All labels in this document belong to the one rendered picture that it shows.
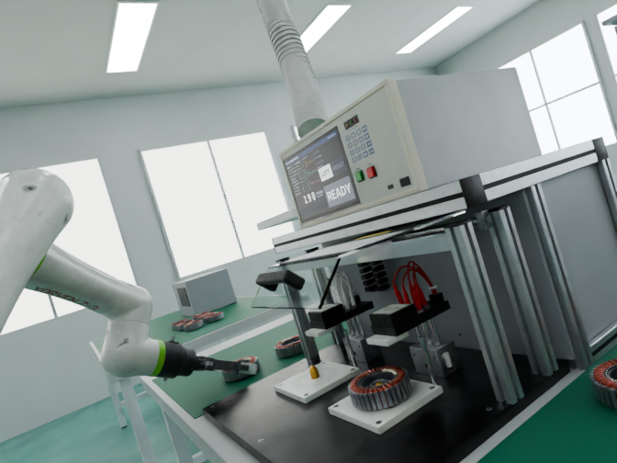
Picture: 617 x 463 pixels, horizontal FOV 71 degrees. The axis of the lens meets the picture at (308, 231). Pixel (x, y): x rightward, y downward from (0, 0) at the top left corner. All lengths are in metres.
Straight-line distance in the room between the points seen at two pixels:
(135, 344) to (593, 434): 0.93
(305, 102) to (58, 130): 3.92
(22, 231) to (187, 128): 5.21
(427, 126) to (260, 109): 5.64
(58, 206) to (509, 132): 0.87
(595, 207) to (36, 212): 1.00
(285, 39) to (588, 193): 1.83
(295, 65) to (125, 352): 1.69
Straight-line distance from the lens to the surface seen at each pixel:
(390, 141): 0.81
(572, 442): 0.70
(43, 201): 0.83
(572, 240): 0.91
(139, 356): 1.17
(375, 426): 0.75
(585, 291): 0.93
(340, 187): 0.94
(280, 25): 2.53
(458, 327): 1.00
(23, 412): 5.48
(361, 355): 1.07
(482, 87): 0.99
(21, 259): 0.77
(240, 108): 6.28
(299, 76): 2.33
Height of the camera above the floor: 1.11
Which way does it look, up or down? level
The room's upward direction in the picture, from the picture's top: 17 degrees counter-clockwise
